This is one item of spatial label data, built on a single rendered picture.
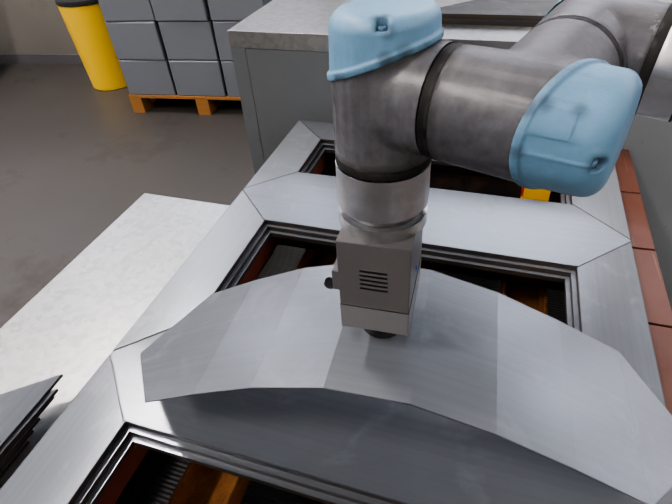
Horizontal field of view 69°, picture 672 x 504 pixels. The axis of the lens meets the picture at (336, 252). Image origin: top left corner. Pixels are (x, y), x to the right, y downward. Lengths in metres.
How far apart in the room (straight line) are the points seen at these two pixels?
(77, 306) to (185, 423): 0.44
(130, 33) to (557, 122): 3.41
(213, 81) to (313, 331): 3.01
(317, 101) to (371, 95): 0.99
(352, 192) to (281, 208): 0.62
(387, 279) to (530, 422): 0.20
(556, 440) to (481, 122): 0.32
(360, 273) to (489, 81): 0.19
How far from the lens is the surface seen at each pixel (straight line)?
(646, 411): 0.64
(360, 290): 0.43
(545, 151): 0.29
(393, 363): 0.48
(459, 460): 0.63
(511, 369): 0.53
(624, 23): 0.41
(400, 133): 0.33
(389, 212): 0.37
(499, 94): 0.30
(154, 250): 1.11
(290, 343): 0.53
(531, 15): 1.28
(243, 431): 0.66
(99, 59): 4.27
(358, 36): 0.32
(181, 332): 0.70
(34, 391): 0.89
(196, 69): 3.47
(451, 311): 0.54
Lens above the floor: 1.40
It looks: 40 degrees down
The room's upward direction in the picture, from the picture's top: 4 degrees counter-clockwise
